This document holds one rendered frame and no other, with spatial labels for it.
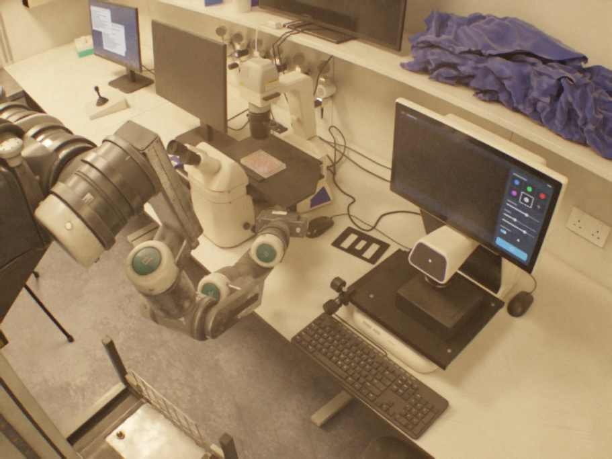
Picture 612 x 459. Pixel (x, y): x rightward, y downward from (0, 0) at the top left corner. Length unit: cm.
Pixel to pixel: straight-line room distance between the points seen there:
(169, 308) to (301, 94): 92
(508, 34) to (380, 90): 63
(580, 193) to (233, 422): 155
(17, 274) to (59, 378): 156
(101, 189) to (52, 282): 219
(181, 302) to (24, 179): 40
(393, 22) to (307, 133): 48
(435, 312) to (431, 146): 40
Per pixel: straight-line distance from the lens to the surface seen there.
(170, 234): 95
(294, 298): 150
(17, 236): 87
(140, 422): 182
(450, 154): 118
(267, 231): 132
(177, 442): 176
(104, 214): 73
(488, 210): 119
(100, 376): 239
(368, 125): 208
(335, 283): 139
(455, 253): 123
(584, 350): 158
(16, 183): 80
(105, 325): 257
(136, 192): 74
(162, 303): 97
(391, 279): 143
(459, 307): 131
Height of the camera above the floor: 187
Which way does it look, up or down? 41 degrees down
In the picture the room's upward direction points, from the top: straight up
